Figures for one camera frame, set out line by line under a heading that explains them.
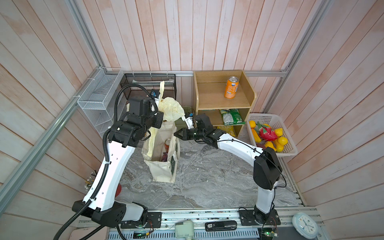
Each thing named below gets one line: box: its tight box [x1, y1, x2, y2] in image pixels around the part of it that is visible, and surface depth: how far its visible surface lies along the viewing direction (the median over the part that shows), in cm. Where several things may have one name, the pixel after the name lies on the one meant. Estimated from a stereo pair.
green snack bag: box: [219, 108, 246, 126], surface depth 94 cm
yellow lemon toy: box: [277, 136, 289, 146], surface depth 97 cm
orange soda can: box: [224, 76, 239, 99], surface depth 80 cm
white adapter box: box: [175, 220, 195, 239], surface depth 68 cm
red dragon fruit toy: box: [255, 121, 278, 142], surface depth 100 cm
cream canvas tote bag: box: [141, 120, 181, 183], surface depth 81 cm
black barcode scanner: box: [205, 220, 238, 232], surface depth 70 cm
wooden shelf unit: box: [193, 70, 257, 138], surface depth 92 cm
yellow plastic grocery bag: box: [158, 81, 186, 122], surface depth 67 cm
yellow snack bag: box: [216, 125, 236, 137], surface depth 109 cm
